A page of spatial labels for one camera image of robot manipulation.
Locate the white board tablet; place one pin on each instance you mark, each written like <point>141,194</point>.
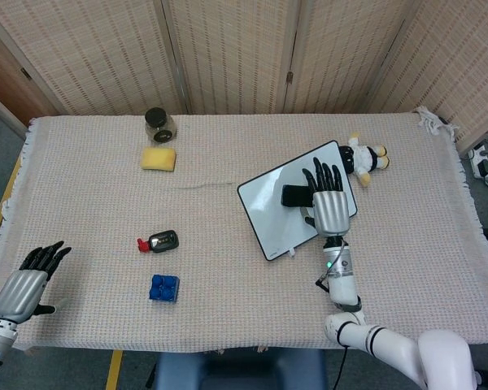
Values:
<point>264,203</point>

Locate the glass jar with black lid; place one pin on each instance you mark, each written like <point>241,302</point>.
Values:
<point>159,126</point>

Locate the black bottle with red cap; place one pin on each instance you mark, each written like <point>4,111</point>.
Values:
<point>162,240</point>

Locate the beige woven folding screen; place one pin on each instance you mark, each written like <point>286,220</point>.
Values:
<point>236,53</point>

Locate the blue toy building block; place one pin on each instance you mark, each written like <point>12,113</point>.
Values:
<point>164,287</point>

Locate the pink woven tablecloth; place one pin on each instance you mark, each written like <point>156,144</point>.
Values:
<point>236,300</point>

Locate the white power strip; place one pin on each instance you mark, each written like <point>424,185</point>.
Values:
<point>480,162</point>

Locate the black whiteboard eraser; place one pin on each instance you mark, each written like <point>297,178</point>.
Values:
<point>294,195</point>

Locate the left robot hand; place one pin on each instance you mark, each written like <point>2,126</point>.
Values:
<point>20,288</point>

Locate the plush doll toy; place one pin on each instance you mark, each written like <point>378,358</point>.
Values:
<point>366,158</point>

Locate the yellow sponge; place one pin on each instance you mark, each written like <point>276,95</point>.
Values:
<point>158,159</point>

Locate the blue padded robot base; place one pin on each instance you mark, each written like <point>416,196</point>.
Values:
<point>240,371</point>

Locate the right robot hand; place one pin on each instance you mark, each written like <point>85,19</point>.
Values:
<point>329,211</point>

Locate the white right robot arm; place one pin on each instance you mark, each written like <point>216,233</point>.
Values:
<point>390,341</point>

